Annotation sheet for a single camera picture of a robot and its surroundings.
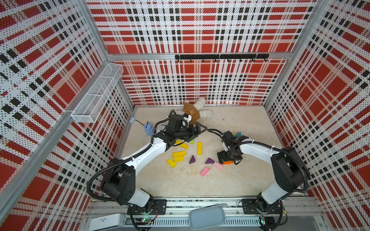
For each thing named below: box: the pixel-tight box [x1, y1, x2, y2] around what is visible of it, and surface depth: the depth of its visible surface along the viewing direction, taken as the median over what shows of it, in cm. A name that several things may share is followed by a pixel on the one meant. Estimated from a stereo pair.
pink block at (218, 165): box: [212, 161, 224, 171], surface depth 90 cm
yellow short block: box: [174, 155, 184, 162], surface depth 92 cm
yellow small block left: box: [166, 158, 177, 168], surface depth 91 cm
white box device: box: [88, 213, 127, 231], surface depth 66 cm
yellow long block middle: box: [171, 150, 187, 160], surface depth 95 cm
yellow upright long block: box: [197, 141, 203, 156], surface depth 98 cm
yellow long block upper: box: [175, 139, 189, 150], surface depth 98 cm
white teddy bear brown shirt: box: [182, 97, 213, 127], surface depth 112 cm
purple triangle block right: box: [204, 157, 215, 165], surface depth 90 cm
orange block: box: [221, 160, 235, 166], surface depth 82 cm
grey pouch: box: [188, 203, 228, 230], surface depth 70 cm
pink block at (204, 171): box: [200, 166, 211, 177], surface depth 88 cm
